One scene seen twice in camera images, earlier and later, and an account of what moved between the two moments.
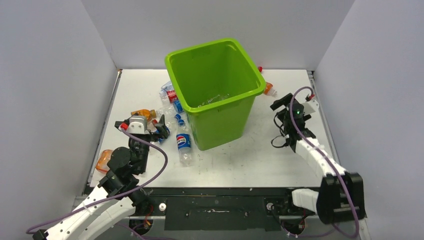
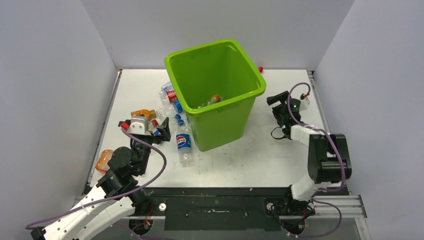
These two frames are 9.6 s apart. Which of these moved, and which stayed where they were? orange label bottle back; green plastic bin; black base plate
Moved: orange label bottle back
Stayed: green plastic bin; black base plate
